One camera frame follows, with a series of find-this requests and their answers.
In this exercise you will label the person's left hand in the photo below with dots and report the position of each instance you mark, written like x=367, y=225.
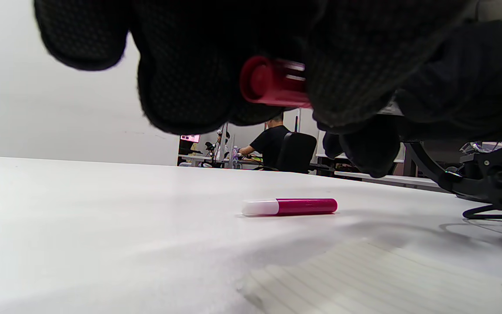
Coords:
x=198, y=65

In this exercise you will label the person's right hand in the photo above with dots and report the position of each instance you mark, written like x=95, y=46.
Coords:
x=473, y=87

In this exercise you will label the white marker with red cap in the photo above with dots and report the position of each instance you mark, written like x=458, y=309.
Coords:
x=268, y=83

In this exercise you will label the pink glitter glue pen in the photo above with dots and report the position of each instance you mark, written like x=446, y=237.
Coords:
x=303, y=206

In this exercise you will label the lined paper with heart outline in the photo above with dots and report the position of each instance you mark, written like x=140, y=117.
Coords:
x=386, y=279

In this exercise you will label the monitor with pink screen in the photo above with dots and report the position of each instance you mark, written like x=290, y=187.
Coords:
x=190, y=138

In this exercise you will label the black office chair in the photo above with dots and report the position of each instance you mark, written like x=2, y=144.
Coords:
x=296, y=152

